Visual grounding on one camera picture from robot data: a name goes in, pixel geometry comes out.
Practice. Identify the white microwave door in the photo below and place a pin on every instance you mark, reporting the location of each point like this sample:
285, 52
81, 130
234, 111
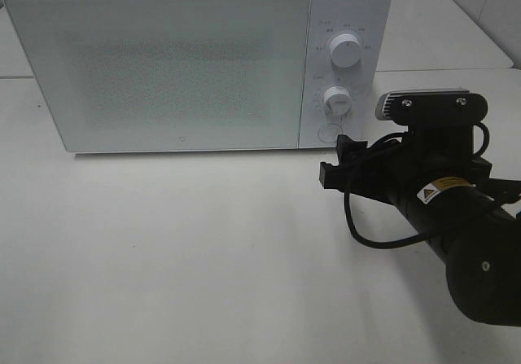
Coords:
168, 75

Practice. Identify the white microwave oven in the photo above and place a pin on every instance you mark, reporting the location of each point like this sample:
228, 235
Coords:
346, 14

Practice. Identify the white microwave knob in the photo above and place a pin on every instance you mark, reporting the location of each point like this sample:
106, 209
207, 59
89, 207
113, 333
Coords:
345, 50
337, 101

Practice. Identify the round door release button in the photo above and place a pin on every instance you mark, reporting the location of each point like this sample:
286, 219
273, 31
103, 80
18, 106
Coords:
329, 133

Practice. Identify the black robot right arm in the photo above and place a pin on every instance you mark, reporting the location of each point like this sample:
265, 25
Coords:
480, 249

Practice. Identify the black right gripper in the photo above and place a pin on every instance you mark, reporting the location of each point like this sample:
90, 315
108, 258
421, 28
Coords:
415, 169

